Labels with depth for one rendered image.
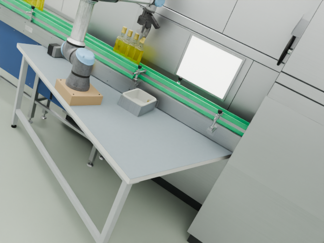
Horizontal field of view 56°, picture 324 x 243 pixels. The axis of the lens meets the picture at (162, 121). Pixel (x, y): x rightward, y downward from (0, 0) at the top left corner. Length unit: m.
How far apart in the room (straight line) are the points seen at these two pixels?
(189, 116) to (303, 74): 0.80
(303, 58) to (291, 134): 0.42
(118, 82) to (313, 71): 1.28
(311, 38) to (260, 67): 0.52
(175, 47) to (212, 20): 0.33
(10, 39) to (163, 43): 1.38
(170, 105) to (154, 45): 0.51
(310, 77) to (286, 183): 0.63
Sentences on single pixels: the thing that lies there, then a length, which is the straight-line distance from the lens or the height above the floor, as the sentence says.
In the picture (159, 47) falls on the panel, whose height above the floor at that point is 1.12.
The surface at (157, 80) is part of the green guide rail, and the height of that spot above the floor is 0.94.
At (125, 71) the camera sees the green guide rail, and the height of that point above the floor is 0.91.
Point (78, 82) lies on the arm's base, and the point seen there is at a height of 0.87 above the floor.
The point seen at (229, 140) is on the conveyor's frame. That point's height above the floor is 0.82.
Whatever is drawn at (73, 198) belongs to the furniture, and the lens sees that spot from 2.08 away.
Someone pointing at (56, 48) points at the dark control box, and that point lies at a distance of 2.50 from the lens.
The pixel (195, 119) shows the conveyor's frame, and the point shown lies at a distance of 2.14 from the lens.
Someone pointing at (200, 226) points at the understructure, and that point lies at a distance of 2.28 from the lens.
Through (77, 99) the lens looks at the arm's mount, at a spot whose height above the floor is 0.79.
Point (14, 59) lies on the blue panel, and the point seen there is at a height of 0.49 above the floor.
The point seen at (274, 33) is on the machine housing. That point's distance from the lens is 2.16.
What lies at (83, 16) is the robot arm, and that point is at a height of 1.23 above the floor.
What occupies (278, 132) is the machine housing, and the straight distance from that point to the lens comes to 1.86.
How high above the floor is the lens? 1.65
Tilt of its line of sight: 25 degrees down
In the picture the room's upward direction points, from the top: 23 degrees clockwise
